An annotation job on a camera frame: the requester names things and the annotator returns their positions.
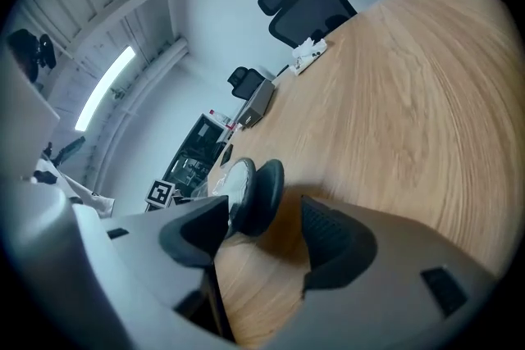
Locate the flat black device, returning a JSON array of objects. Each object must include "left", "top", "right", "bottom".
[{"left": 218, "top": 143, "right": 235, "bottom": 169}]

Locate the small black office chair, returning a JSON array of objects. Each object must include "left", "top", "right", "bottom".
[{"left": 227, "top": 66, "right": 267, "bottom": 102}]

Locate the black jointed arm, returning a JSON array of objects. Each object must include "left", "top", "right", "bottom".
[{"left": 42, "top": 134, "right": 88, "bottom": 168}]

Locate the person's white clothing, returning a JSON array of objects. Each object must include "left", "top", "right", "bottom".
[{"left": 32, "top": 157, "right": 116, "bottom": 219}]

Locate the white ceiling pipe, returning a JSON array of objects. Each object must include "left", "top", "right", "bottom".
[{"left": 121, "top": 36, "right": 190, "bottom": 116}]

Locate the grey flat panel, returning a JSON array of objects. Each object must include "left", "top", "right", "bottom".
[{"left": 0, "top": 40, "right": 62, "bottom": 182}]

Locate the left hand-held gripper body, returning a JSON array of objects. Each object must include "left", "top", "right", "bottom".
[{"left": 144, "top": 178, "right": 194, "bottom": 214}]

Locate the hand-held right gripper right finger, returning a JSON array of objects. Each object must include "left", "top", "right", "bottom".
[{"left": 282, "top": 194, "right": 506, "bottom": 350}]

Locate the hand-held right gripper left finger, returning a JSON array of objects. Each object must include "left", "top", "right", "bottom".
[{"left": 100, "top": 194, "right": 231, "bottom": 311}]

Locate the dark open shelf cabinet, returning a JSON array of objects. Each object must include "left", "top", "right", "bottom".
[{"left": 161, "top": 112, "right": 231, "bottom": 198}]

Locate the long ceiling light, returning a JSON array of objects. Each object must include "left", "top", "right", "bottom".
[{"left": 74, "top": 45, "right": 137, "bottom": 133}]

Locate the black bulky device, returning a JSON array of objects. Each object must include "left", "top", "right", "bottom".
[{"left": 5, "top": 28, "right": 57, "bottom": 82}]

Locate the brown cardboard box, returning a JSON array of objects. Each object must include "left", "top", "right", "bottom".
[{"left": 236, "top": 78, "right": 276, "bottom": 130}]

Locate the large black mesh office chair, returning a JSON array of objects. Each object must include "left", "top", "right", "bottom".
[{"left": 257, "top": 0, "right": 358, "bottom": 51}]

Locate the clear plastic bag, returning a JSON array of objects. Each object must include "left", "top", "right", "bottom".
[{"left": 192, "top": 157, "right": 258, "bottom": 229}]

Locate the clear bottle with red cap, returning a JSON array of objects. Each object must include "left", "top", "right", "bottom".
[{"left": 208, "top": 108, "right": 231, "bottom": 125}]

